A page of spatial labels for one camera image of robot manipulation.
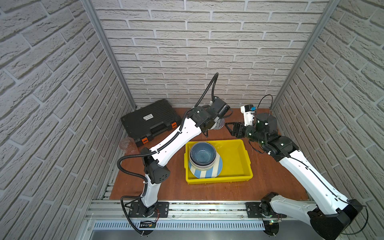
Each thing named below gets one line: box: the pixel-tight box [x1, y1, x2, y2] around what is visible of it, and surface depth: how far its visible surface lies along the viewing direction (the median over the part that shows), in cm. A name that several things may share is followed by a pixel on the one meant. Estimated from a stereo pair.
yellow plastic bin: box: [184, 139, 254, 185], surface depth 87 cm
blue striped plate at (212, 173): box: [189, 152, 223, 179], surface depth 83 cm
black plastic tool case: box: [121, 99, 182, 147], surface depth 105 cm
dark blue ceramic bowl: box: [189, 142, 217, 166], surface depth 85 cm
